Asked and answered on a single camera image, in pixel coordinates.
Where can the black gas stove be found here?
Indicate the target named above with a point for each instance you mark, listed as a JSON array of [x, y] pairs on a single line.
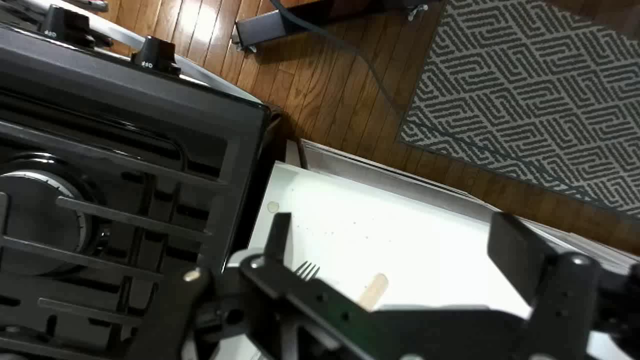
[[126, 185]]

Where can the black metal stand leg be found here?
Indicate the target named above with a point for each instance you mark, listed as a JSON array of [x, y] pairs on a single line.
[[264, 28]]

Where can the patterned grey floor rug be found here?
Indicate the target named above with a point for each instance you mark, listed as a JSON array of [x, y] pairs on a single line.
[[534, 93]]

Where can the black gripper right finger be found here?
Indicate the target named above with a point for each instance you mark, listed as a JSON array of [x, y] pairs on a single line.
[[559, 286]]

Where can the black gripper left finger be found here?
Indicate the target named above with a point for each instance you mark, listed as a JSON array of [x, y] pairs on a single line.
[[299, 318]]

